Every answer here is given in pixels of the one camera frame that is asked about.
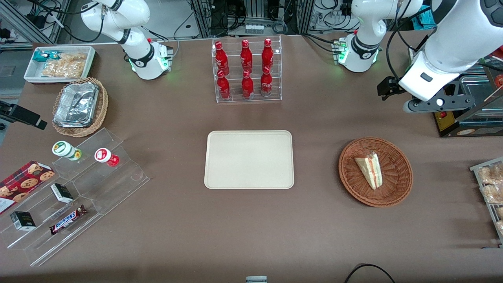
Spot stack of foil trays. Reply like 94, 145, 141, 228
53, 82, 99, 128

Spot green lid drink bottle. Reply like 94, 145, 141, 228
52, 140, 83, 161

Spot clear acrylic tiered stand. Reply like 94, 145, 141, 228
0, 127, 151, 267

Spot red cola bottle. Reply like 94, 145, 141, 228
214, 41, 230, 76
240, 39, 253, 74
260, 66, 273, 97
217, 70, 231, 100
261, 38, 274, 72
241, 70, 255, 99

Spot snickers chocolate bar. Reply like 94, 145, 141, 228
49, 204, 88, 236

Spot wrapped bread pack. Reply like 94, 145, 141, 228
477, 164, 503, 186
480, 184, 503, 205

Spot light wicker basket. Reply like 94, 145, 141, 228
52, 77, 109, 138

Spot tray of packaged pastries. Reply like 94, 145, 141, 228
469, 157, 503, 249

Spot black cable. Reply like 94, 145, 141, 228
345, 263, 396, 283

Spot beige plastic tray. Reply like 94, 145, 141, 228
204, 130, 295, 190

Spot triangle sandwich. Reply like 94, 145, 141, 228
354, 153, 383, 191

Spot teal snack packet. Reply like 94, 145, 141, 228
32, 50, 60, 62

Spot brown round wicker basket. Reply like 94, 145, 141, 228
338, 136, 414, 208

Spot clear acrylic bottle rack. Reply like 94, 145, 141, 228
211, 35, 283, 104

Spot clear bag of crackers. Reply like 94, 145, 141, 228
41, 53, 87, 78

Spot red cookie box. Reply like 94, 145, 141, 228
0, 160, 56, 215

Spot black appliance with red button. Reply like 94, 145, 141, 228
432, 55, 503, 138

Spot white plastic bin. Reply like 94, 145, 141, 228
24, 46, 96, 84

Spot red lid drink bottle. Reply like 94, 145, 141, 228
94, 147, 120, 167

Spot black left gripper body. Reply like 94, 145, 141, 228
377, 77, 406, 97

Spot small black box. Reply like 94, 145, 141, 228
50, 183, 74, 204
10, 211, 37, 231

